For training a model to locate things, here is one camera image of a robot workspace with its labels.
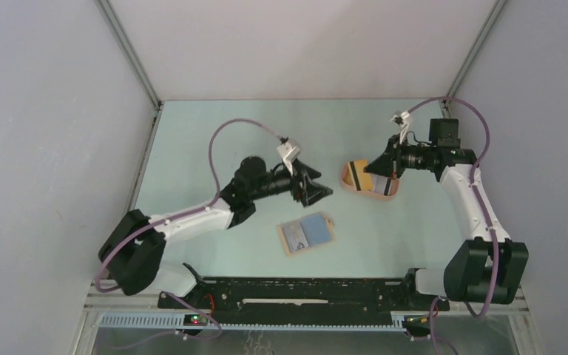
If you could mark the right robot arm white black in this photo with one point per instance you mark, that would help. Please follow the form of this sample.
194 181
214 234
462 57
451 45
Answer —
488 266

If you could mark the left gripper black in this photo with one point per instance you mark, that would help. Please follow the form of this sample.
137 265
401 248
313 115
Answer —
310 191

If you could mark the aluminium frame rail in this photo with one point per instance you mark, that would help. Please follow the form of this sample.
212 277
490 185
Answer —
127 48

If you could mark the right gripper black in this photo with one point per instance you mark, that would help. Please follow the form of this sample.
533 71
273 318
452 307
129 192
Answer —
383 166

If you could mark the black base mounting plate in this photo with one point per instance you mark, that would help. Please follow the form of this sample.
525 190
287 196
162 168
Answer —
308 301

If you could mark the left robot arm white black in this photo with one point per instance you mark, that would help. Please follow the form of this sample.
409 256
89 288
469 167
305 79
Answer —
133 253

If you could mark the pink oval card tray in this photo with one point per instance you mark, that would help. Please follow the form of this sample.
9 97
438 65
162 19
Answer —
349 188

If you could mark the black card in tray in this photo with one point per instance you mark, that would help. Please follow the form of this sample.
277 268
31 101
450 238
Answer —
384 185

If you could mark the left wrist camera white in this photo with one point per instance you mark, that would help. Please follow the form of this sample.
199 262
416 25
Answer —
288 150

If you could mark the white cable duct strip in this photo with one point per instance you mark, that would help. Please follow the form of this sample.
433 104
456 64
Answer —
183 322

